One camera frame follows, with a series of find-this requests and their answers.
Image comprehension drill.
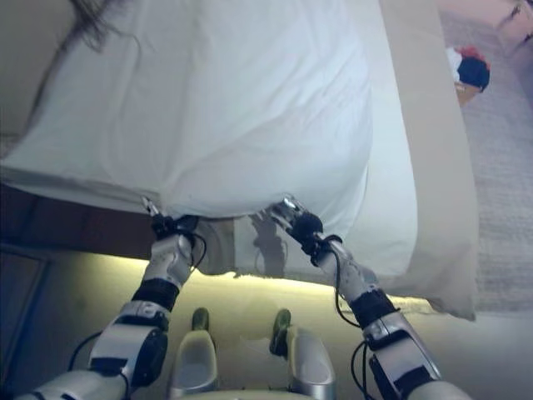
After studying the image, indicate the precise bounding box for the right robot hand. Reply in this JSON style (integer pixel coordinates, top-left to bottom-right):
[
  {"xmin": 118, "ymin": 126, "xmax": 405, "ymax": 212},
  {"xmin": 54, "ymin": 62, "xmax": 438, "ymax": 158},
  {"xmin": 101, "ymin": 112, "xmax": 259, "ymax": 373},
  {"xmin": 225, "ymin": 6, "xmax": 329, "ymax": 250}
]
[{"xmin": 267, "ymin": 197, "xmax": 343, "ymax": 266}]

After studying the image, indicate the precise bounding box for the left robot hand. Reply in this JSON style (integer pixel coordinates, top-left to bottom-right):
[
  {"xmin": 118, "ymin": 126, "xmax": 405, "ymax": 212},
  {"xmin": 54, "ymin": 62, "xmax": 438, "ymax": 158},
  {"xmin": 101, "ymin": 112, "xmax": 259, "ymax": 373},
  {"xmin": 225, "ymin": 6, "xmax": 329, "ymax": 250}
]
[{"xmin": 139, "ymin": 195, "xmax": 199, "ymax": 240}]

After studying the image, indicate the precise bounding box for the white duvet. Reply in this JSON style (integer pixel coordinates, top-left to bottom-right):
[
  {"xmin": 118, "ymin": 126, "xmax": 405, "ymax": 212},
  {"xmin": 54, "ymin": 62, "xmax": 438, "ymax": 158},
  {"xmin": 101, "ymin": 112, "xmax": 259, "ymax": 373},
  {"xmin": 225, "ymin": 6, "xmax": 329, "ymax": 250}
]
[{"xmin": 116, "ymin": 0, "xmax": 420, "ymax": 278}]

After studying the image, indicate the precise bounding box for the green left robot foot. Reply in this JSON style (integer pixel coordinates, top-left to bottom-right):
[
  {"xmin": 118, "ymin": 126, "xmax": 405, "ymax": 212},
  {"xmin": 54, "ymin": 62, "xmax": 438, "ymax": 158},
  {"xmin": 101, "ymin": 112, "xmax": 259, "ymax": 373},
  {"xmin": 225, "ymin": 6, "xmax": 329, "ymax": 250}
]
[{"xmin": 191, "ymin": 307, "xmax": 212, "ymax": 333}]

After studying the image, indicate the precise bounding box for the green robot foot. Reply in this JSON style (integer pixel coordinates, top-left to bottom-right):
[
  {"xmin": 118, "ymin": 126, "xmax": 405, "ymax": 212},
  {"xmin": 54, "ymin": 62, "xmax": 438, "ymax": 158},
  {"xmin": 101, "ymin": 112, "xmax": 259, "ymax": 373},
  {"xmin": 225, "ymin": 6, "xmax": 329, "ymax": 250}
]
[
  {"xmin": 268, "ymin": 307, "xmax": 293, "ymax": 358},
  {"xmin": 191, "ymin": 307, "xmax": 212, "ymax": 333}
]

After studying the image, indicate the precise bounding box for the green right robot foot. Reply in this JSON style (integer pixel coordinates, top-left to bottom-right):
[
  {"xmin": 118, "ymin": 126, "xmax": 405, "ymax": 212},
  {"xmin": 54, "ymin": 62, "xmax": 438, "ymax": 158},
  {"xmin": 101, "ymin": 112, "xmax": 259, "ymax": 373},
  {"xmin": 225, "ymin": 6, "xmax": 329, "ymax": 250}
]
[{"xmin": 268, "ymin": 307, "xmax": 293, "ymax": 358}]

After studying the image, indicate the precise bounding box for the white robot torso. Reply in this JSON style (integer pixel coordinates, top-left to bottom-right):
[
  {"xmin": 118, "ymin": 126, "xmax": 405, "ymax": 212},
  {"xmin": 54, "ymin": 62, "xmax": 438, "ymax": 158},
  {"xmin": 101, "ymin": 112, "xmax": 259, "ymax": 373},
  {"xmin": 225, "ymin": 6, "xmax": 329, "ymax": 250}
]
[{"xmin": 166, "ymin": 385, "xmax": 335, "ymax": 400}]

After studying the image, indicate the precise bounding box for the grey woven rug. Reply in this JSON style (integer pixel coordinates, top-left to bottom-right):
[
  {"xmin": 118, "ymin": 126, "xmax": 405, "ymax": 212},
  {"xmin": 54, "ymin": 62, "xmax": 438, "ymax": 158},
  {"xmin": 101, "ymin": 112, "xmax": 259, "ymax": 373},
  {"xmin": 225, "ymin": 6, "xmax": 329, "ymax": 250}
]
[{"xmin": 439, "ymin": 12, "xmax": 533, "ymax": 314}]

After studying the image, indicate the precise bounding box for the cardboard laundry box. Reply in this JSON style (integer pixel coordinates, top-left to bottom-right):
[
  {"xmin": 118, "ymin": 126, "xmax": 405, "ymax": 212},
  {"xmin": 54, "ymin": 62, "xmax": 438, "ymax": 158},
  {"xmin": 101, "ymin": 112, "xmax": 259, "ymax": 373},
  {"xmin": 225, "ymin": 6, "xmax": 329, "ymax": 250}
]
[{"xmin": 453, "ymin": 81, "xmax": 481, "ymax": 106}]

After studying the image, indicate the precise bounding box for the grey fringed knit cushion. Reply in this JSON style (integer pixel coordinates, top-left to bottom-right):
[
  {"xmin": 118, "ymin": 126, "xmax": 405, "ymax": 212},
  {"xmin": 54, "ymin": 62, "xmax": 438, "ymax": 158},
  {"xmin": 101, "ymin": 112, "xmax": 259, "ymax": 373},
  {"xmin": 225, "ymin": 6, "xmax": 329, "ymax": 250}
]
[{"xmin": 57, "ymin": 0, "xmax": 143, "ymax": 56}]

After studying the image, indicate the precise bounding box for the white garment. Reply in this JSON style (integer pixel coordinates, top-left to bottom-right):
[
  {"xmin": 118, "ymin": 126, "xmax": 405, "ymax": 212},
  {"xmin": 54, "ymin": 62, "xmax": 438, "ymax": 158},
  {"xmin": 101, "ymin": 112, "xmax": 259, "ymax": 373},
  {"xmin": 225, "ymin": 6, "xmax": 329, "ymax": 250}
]
[{"xmin": 445, "ymin": 47, "xmax": 464, "ymax": 83}]

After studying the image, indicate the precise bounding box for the black garment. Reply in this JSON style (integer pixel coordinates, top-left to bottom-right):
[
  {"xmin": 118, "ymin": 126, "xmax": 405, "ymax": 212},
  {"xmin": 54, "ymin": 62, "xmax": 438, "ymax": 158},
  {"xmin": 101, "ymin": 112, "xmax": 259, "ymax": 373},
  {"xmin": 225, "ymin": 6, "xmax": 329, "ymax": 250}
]
[{"xmin": 457, "ymin": 57, "xmax": 492, "ymax": 93}]

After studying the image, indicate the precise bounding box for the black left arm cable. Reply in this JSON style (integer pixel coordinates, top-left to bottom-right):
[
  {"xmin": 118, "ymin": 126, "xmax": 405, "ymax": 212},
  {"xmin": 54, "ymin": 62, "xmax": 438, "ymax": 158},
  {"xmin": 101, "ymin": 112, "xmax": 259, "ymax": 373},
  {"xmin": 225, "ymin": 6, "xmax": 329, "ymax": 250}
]
[{"xmin": 67, "ymin": 230, "xmax": 208, "ymax": 376}]

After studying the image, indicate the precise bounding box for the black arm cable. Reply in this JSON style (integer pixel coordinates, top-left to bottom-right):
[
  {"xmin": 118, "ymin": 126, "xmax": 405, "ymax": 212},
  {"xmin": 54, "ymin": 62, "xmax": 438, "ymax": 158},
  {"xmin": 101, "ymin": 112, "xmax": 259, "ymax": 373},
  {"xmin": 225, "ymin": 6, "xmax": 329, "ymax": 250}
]
[
  {"xmin": 332, "ymin": 235, "xmax": 376, "ymax": 400},
  {"xmin": 67, "ymin": 230, "xmax": 208, "ymax": 376}
]

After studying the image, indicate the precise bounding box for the dark brown bed frame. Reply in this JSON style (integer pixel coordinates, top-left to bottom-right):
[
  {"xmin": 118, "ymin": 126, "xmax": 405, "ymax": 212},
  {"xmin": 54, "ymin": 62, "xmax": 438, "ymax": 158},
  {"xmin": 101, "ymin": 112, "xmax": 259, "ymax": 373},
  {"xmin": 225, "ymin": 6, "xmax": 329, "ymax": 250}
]
[{"xmin": 0, "ymin": 182, "xmax": 235, "ymax": 268}]

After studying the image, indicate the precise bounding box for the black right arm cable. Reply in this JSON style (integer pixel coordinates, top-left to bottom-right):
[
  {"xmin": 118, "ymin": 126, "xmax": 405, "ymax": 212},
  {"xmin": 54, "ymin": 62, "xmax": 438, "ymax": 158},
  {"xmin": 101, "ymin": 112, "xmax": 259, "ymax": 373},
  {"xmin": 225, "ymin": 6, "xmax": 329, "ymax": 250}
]
[{"xmin": 332, "ymin": 235, "xmax": 376, "ymax": 400}]

